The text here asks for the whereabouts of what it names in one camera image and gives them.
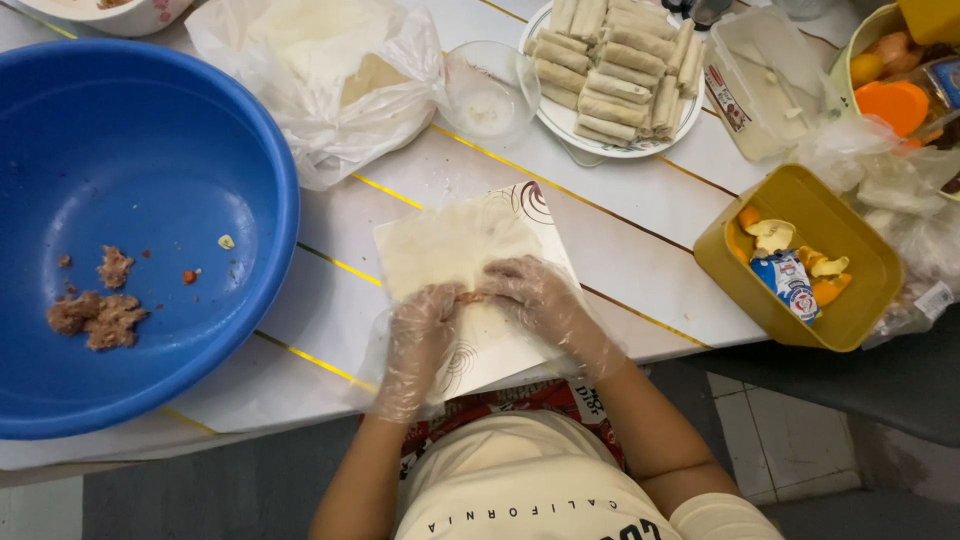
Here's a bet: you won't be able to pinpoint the square white plate swirl print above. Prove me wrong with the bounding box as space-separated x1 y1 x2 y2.
372 180 595 404

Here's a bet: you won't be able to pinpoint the pale yellow bowl of fruit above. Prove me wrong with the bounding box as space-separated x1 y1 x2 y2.
828 3 960 204

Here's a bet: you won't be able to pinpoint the white floral bowl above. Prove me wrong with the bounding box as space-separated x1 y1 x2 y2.
16 0 196 39

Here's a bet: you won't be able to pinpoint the yellow plastic box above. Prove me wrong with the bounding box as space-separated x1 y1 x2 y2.
897 0 960 47

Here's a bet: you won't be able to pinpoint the clear rectangular plastic container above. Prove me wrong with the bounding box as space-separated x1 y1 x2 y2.
702 6 835 163

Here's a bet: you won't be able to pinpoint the large blue plastic basin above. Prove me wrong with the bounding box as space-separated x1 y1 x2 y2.
0 39 301 441

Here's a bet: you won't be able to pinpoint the person's left hand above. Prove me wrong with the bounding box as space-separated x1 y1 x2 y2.
384 281 468 385

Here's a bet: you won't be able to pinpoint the dark grey bench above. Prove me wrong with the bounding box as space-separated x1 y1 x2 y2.
686 303 960 450

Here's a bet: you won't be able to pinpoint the round white patterned plate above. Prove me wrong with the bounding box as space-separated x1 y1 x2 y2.
517 0 707 160

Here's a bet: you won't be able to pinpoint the pile of rolled spring rolls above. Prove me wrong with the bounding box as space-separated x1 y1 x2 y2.
523 0 705 148

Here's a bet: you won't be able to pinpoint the orange plastic lid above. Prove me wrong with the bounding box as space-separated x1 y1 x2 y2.
854 79 931 140

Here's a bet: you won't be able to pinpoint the red patterned cloth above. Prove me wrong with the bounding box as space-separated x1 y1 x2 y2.
358 378 628 483

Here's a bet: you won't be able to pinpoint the blue white milk packet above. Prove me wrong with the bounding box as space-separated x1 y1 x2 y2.
749 249 823 326

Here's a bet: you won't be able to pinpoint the clear plastic bag of wrappers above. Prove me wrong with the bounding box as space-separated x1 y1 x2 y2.
184 0 453 192

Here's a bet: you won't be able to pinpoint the dark metal utensil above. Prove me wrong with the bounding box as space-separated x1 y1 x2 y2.
663 0 735 33

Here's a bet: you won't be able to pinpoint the heap of orange peels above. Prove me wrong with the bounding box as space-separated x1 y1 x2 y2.
733 205 855 308

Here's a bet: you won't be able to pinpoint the thin spring roll wrapper sheet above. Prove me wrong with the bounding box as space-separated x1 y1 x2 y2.
372 196 558 305

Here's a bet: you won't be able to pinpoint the cream printed shirt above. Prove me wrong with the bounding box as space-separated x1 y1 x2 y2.
393 410 786 540

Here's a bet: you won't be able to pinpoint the person's right hand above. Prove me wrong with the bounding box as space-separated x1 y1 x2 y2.
475 255 603 370

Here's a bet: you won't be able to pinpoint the small clear glass bowl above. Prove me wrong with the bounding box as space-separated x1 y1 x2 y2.
438 39 543 145

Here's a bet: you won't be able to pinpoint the ground meat filling lump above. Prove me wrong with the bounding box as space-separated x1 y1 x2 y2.
46 245 151 352

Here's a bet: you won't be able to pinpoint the crumpled clear plastic bags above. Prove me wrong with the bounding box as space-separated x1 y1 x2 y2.
786 112 960 351

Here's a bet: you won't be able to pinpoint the mustard yellow plastic tub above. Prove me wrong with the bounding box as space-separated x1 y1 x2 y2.
692 163 907 354

